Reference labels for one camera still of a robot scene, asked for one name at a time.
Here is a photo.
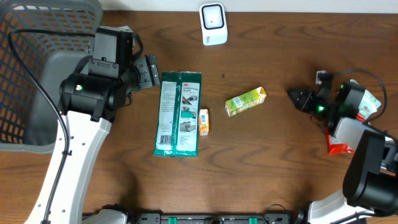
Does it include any grey plastic laundry basket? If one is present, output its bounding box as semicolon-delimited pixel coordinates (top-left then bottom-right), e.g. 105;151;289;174
1;0;103;154

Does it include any red snack bag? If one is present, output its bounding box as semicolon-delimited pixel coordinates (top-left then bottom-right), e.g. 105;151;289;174
326;134;354;155

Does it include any white barcode scanner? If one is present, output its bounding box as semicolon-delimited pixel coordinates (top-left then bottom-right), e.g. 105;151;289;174
199;2;228;46

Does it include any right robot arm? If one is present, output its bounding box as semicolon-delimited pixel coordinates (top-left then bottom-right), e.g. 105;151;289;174
287;71;397;223

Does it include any green white snack bag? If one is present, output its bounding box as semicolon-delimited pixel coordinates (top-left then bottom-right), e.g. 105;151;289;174
154;72;202;157

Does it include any green juice carton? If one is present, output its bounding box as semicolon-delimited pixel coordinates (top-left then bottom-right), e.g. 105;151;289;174
225;86;267;117

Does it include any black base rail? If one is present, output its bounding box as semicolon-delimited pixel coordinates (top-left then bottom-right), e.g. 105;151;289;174
82;203;299;224

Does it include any orange juice carton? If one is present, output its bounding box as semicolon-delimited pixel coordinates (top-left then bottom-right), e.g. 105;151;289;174
198;109;210;136

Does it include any light green tissue pack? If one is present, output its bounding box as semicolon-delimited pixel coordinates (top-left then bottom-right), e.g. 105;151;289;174
349;79;381;119

